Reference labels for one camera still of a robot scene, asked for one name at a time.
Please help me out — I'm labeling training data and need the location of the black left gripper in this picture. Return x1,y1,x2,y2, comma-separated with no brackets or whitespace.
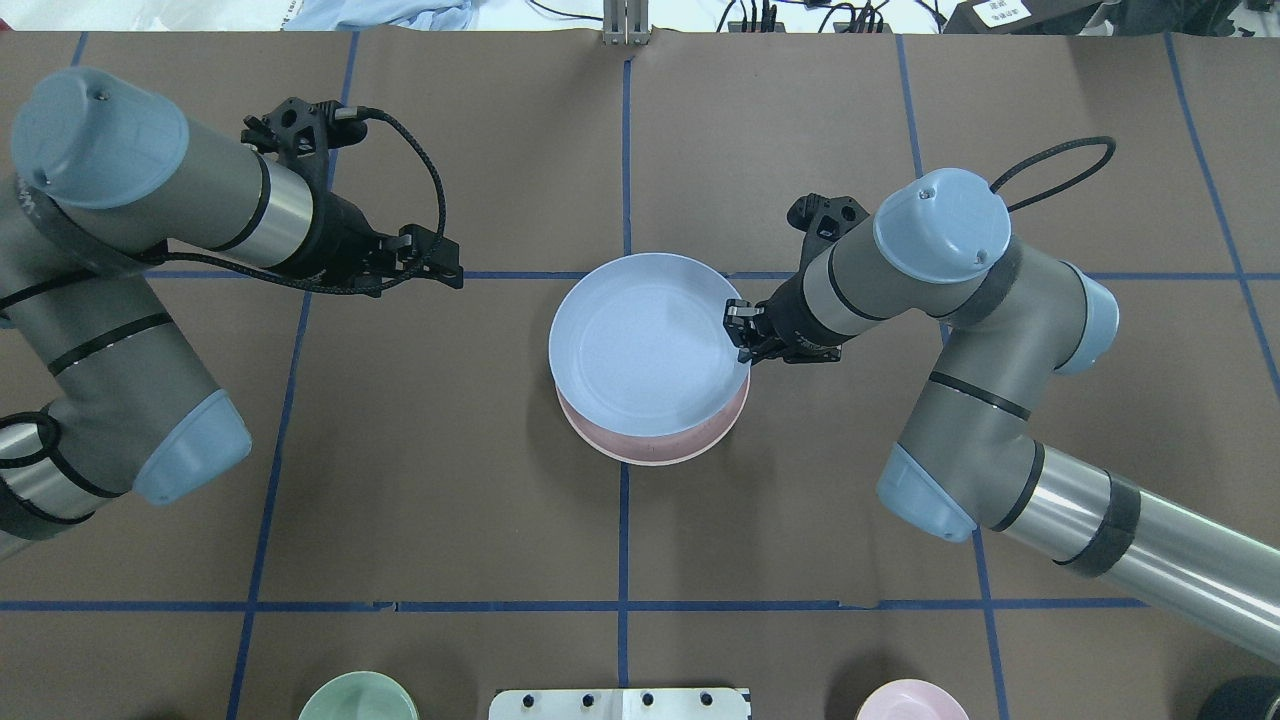
294,193,465,293

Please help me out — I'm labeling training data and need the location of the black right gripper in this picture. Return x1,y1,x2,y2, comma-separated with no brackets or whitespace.
724,275,844,365

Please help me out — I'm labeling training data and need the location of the blue plate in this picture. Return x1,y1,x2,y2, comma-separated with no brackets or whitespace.
548,252,750,438

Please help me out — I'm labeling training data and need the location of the pink plate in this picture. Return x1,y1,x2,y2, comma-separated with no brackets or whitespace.
556,377,751,468

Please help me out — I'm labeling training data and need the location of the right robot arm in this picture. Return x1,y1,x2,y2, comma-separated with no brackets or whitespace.
723,168,1279,662

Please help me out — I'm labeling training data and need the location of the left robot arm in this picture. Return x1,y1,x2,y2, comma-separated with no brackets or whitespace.
1,67,465,559

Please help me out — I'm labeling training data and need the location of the blue cloth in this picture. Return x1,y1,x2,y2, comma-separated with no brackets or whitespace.
282,1,476,32

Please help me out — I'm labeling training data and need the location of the black box with label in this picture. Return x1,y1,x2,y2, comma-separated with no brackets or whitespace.
942,1,1123,36

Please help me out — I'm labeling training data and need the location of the pink bowl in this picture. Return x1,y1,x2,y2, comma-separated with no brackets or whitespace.
855,679,969,719

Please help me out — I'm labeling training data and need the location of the green bowl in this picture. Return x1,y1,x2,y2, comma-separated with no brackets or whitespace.
297,671,420,719

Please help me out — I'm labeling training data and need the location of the dark pot with glass lid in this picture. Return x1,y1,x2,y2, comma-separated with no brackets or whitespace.
1196,675,1279,719

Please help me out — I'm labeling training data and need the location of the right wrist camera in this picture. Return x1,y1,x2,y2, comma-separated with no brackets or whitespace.
785,193,870,246

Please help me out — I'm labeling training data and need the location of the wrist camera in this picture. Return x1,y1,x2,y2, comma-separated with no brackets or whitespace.
785,193,870,246
239,97,333,158

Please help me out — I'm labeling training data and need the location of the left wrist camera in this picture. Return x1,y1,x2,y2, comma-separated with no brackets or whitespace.
239,97,333,158

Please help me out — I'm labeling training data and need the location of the aluminium frame post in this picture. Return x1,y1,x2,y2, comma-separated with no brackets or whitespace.
602,0,652,46

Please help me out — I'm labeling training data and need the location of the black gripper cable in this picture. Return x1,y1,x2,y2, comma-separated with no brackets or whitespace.
989,137,1117,213

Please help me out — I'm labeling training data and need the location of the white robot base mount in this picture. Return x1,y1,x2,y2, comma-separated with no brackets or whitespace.
488,687,753,719

